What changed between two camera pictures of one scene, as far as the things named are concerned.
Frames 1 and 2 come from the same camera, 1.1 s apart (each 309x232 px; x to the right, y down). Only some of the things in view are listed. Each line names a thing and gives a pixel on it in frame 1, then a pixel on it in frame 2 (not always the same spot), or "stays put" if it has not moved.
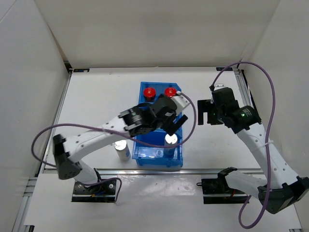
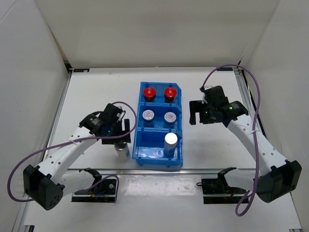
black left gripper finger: [176, 124] → [127, 138]
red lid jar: [149, 94] stays put
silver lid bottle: [170, 140] stays put
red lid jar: [170, 92] stays put
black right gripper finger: [201, 117] → [192, 117]
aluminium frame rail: [244, 86] stays put
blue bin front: [147, 154] stays put
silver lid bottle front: [123, 150] stays put
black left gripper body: [160, 123] → [116, 128]
